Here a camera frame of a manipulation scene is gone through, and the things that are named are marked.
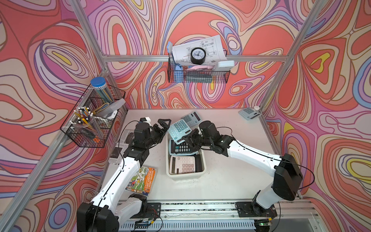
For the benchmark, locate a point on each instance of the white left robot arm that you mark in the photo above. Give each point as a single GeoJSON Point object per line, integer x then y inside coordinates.
{"type": "Point", "coordinates": [104, 213]}

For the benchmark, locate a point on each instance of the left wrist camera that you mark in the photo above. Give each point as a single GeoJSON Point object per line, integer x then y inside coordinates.
{"type": "Point", "coordinates": [142, 129]}

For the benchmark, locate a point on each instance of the white box in basket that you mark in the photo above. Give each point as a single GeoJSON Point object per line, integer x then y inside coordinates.
{"type": "Point", "coordinates": [224, 66]}

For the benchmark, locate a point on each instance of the black wire basket back wall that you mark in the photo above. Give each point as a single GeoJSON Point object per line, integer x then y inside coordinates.
{"type": "Point", "coordinates": [182, 74]}

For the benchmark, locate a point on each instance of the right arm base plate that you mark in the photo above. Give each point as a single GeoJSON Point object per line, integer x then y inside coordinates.
{"type": "Point", "coordinates": [249, 210]}

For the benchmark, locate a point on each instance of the blue lid pencil jar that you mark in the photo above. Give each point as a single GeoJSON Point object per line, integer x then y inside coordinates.
{"type": "Point", "coordinates": [100, 86]}

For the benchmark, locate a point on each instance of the cream plastic storage box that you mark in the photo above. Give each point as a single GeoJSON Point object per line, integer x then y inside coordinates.
{"type": "Point", "coordinates": [170, 151]}

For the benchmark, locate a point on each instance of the pink calculator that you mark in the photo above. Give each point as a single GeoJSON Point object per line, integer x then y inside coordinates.
{"type": "Point", "coordinates": [182, 165]}

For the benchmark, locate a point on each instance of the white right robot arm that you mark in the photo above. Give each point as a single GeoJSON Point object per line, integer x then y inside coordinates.
{"type": "Point", "coordinates": [286, 173]}

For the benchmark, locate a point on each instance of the black wire basket left wall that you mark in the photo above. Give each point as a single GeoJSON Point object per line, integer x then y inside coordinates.
{"type": "Point", "coordinates": [93, 101]}

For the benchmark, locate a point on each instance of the black calculator face down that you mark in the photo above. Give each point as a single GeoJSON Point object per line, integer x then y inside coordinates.
{"type": "Point", "coordinates": [198, 163]}

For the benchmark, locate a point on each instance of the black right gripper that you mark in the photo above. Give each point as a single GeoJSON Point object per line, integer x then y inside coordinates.
{"type": "Point", "coordinates": [190, 139]}

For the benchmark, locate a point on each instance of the black round clock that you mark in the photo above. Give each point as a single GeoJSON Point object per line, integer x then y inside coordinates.
{"type": "Point", "coordinates": [198, 56]}

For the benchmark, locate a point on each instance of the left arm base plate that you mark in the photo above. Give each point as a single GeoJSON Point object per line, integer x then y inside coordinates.
{"type": "Point", "coordinates": [148, 210]}

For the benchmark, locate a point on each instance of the clear cup of pencils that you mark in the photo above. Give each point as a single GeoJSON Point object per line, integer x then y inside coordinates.
{"type": "Point", "coordinates": [84, 121]}

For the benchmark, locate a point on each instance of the colourful children's book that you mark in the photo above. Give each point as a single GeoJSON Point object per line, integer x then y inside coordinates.
{"type": "Point", "coordinates": [142, 181]}

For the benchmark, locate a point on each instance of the black calculator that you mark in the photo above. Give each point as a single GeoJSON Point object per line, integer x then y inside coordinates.
{"type": "Point", "coordinates": [181, 148]}

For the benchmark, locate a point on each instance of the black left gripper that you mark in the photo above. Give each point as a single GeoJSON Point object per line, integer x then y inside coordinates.
{"type": "Point", "coordinates": [160, 132]}

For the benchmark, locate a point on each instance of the black wire basket wall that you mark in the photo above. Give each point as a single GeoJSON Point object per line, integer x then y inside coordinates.
{"type": "Point", "coordinates": [182, 74]}
{"type": "Point", "coordinates": [93, 101]}

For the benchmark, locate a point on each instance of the blue calculator far corner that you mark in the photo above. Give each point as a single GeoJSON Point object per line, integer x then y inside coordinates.
{"type": "Point", "coordinates": [249, 113]}

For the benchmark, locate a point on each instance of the grey stapler in basket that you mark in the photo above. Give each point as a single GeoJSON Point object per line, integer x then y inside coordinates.
{"type": "Point", "coordinates": [111, 110]}

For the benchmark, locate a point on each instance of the white paper drawing sheet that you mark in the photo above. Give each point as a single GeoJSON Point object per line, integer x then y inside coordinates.
{"type": "Point", "coordinates": [208, 51]}

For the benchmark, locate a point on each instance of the newspaper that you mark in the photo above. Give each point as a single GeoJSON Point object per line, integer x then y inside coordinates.
{"type": "Point", "coordinates": [125, 139]}

